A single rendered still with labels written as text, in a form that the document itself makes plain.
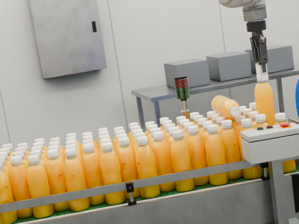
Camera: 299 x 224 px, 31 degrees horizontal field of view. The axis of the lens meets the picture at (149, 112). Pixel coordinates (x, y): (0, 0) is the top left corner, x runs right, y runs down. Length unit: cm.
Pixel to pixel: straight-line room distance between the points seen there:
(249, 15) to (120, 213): 89
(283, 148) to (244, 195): 25
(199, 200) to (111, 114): 345
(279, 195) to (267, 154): 17
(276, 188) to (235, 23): 389
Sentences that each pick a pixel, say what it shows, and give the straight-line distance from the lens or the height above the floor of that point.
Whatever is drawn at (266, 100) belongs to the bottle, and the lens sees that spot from 215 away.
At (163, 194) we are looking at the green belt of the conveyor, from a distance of 199.
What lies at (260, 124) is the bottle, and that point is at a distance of 206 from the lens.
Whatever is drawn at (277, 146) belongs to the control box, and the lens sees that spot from 188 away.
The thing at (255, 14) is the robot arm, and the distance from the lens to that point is 211.
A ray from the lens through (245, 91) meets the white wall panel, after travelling 578.
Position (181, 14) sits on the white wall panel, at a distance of 549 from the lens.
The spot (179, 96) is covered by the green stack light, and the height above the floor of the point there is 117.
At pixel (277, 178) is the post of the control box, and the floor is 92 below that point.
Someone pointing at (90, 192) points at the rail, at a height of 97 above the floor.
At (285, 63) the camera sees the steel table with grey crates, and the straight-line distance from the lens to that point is 511.
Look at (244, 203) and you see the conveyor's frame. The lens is 202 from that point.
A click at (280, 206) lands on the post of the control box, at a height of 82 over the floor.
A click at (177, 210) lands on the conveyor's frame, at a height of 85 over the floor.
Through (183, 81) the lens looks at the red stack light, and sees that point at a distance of 244.
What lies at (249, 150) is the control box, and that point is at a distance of 186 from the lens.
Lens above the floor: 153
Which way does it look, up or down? 10 degrees down
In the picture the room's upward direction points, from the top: 8 degrees counter-clockwise
